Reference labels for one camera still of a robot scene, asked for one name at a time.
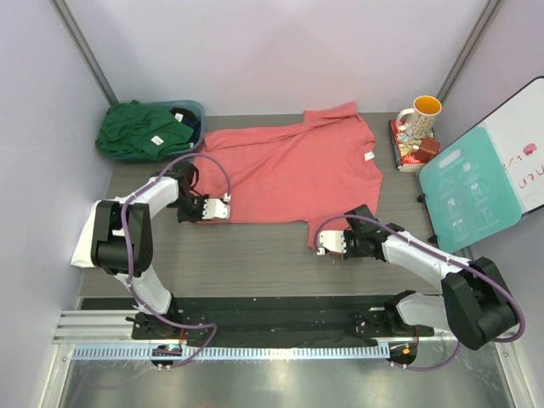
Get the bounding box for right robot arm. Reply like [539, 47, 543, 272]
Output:
[343, 205, 525, 350]

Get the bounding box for pink t-shirt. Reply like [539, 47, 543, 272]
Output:
[194, 102, 383, 247]

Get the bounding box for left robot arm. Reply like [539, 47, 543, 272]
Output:
[90, 161, 210, 339]

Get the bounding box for dark navy t-shirt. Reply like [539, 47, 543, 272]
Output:
[170, 107, 201, 139]

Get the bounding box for folded white t-shirt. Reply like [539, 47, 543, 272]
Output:
[71, 201, 99, 269]

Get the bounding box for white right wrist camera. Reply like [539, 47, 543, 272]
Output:
[316, 230, 347, 256]

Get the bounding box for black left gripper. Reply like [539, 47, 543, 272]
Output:
[172, 194, 213, 224]

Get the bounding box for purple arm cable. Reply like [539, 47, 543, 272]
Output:
[313, 214, 526, 371]
[121, 153, 233, 371]

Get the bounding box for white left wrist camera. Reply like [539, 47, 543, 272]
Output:
[201, 193, 231, 220]

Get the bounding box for teal folding board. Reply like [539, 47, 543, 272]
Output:
[419, 127, 522, 252]

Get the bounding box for aluminium rail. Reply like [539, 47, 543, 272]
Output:
[54, 306, 453, 366]

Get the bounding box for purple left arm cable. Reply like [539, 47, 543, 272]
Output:
[121, 153, 233, 371]

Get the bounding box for red book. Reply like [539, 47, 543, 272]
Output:
[388, 120, 440, 173]

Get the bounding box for whiteboard with black frame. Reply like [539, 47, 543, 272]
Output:
[474, 76, 543, 215]

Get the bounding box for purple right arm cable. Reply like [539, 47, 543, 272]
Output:
[313, 214, 526, 371]

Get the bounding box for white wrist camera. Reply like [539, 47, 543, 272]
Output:
[316, 230, 347, 256]
[201, 193, 231, 220]

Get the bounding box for white mug orange inside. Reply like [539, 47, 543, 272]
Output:
[395, 95, 442, 139]

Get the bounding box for green t-shirt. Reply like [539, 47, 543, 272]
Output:
[95, 100, 195, 162]

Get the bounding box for blue plastic bin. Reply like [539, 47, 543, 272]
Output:
[95, 99, 206, 162]

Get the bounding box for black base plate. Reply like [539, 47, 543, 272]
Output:
[144, 295, 434, 349]

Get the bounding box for small brown box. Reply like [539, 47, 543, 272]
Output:
[415, 138, 440, 163]

